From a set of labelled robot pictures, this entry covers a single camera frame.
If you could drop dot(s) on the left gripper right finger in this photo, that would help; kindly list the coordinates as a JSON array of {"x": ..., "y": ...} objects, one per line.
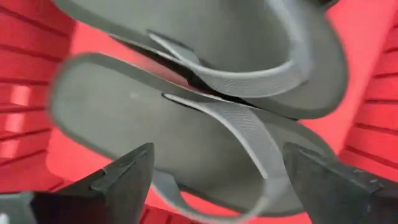
[{"x": 335, "y": 199}]

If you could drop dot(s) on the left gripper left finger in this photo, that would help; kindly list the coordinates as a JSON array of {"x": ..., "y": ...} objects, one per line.
[{"x": 124, "y": 186}]

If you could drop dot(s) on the dark grey flip-flop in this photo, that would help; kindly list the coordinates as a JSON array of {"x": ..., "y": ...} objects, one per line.
[
  {"x": 242, "y": 37},
  {"x": 124, "y": 118}
]

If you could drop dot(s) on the red plastic bin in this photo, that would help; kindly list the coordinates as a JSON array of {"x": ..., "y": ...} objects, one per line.
[{"x": 25, "y": 62}]

